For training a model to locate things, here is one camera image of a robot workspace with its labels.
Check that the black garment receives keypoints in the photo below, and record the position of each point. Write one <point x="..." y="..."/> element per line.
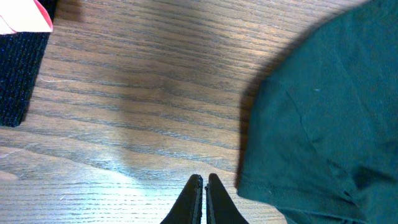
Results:
<point x="322" y="135"/>

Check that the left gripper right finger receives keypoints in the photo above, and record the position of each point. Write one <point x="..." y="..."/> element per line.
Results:
<point x="220" y="209"/>

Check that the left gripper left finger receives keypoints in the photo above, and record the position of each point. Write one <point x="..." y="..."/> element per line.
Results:
<point x="187" y="209"/>

